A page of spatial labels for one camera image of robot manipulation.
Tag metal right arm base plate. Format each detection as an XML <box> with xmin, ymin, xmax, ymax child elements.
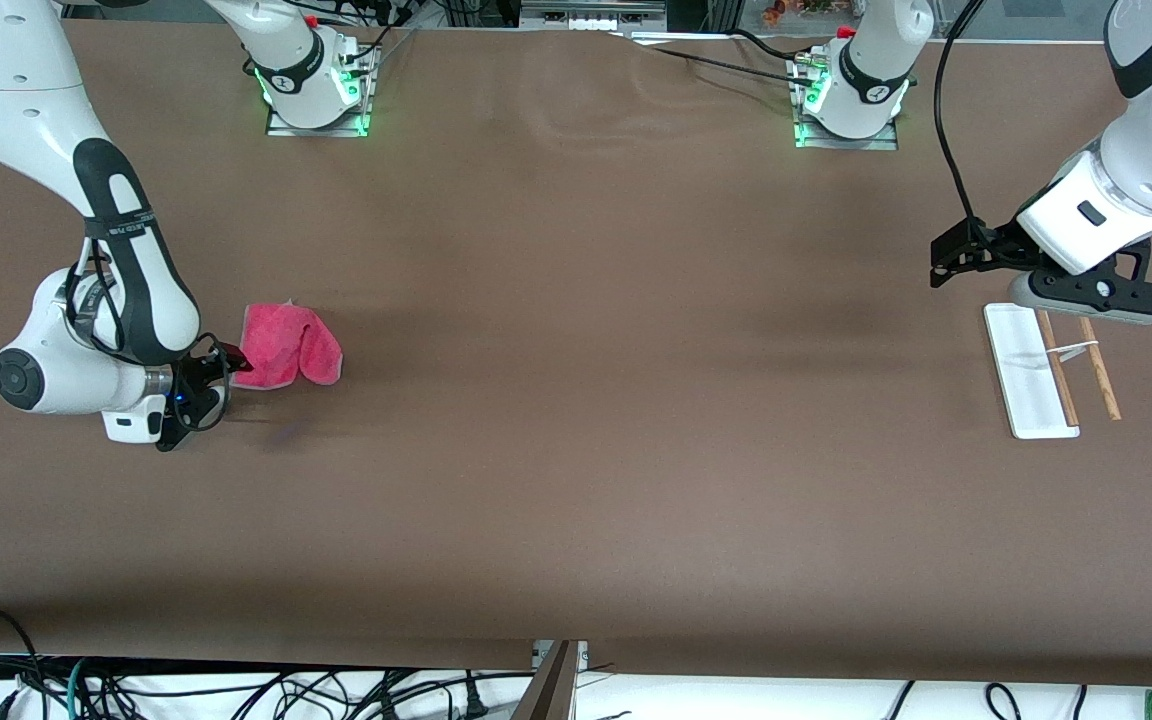
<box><xmin>266</xmin><ymin>40</ymin><xmax>374</xmax><ymax>138</ymax></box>

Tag white metal bracket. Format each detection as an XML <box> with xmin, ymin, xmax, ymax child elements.
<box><xmin>533</xmin><ymin>640</ymin><xmax>590</xmax><ymax>673</ymax></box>

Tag white power strip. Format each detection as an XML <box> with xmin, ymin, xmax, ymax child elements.
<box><xmin>521</xmin><ymin>0</ymin><xmax>667</xmax><ymax>31</ymax></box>

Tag orange background items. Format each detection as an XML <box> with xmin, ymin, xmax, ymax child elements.
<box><xmin>761</xmin><ymin>0</ymin><xmax>837</xmax><ymax>26</ymax></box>

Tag long black table cable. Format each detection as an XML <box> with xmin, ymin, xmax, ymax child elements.
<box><xmin>626</xmin><ymin>33</ymin><xmax>817</xmax><ymax>91</ymax></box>

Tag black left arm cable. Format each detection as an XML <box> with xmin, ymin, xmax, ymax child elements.
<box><xmin>933</xmin><ymin>0</ymin><xmax>997</xmax><ymax>251</ymax></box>

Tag wooden post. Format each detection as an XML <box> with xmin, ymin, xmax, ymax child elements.
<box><xmin>511</xmin><ymin>640</ymin><xmax>580</xmax><ymax>720</ymax></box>

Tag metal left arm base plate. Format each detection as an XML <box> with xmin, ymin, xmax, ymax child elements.
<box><xmin>792</xmin><ymin>50</ymin><xmax>902</xmax><ymax>151</ymax></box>

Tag black floor cable with plug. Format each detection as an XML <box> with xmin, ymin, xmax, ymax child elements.
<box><xmin>366</xmin><ymin>668</ymin><xmax>537</xmax><ymax>720</ymax></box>

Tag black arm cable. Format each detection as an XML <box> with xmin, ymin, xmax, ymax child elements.
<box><xmin>61</xmin><ymin>235</ymin><xmax>227</xmax><ymax>431</ymax></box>
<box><xmin>933</xmin><ymin>0</ymin><xmax>997</xmax><ymax>251</ymax></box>

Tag white rack with wooden bars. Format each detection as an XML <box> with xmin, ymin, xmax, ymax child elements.
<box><xmin>983</xmin><ymin>303</ymin><xmax>1123</xmax><ymax>441</ymax></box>

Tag short black table cable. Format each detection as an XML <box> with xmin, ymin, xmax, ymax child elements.
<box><xmin>731</xmin><ymin>28</ymin><xmax>822</xmax><ymax>63</ymax></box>

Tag pink towel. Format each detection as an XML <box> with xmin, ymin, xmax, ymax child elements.
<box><xmin>234</xmin><ymin>300</ymin><xmax>344</xmax><ymax>389</ymax></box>

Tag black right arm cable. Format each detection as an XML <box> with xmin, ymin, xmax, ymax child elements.
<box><xmin>61</xmin><ymin>235</ymin><xmax>227</xmax><ymax>431</ymax></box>

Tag black base cable bundle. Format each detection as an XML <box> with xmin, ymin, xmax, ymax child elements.
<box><xmin>321</xmin><ymin>0</ymin><xmax>417</xmax><ymax>71</ymax></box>

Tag brown table cover sheet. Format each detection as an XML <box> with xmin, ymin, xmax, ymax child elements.
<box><xmin>0</xmin><ymin>20</ymin><xmax>1152</xmax><ymax>689</ymax></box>

